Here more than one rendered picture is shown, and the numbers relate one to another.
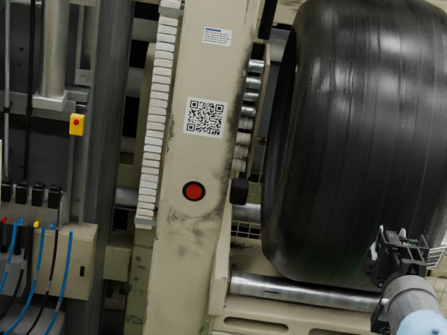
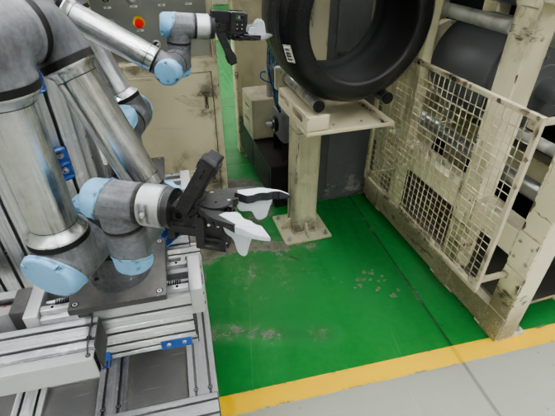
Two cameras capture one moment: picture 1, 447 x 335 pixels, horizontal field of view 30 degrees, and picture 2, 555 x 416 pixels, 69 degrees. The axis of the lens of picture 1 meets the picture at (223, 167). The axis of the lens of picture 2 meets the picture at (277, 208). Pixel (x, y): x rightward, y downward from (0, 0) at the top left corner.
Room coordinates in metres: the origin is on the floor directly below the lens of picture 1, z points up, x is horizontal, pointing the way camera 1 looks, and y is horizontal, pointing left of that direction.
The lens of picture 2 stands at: (0.88, -1.71, 1.44)
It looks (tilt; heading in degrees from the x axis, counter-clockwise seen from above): 35 degrees down; 75
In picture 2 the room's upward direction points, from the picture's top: straight up
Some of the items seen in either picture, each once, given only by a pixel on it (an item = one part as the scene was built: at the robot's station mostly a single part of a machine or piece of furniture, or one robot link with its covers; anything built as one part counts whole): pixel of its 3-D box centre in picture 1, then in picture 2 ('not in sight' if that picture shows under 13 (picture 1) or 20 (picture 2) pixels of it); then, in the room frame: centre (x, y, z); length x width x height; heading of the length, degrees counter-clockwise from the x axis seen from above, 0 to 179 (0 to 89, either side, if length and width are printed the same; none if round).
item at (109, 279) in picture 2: not in sight; (116, 255); (0.68, -0.87, 0.77); 0.15 x 0.15 x 0.10
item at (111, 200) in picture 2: not in sight; (116, 201); (0.75, -1.06, 1.04); 0.11 x 0.08 x 0.09; 153
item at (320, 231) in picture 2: not in sight; (301, 224); (1.48, 0.05, 0.02); 0.27 x 0.27 x 0.04; 2
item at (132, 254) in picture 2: not in sight; (134, 238); (0.76, -1.05, 0.94); 0.11 x 0.08 x 0.11; 63
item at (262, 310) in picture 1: (302, 318); (301, 106); (1.37, -0.21, 0.84); 0.36 x 0.09 x 0.06; 92
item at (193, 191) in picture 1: (193, 190); not in sight; (1.42, 0.05, 1.06); 0.03 x 0.02 x 0.03; 92
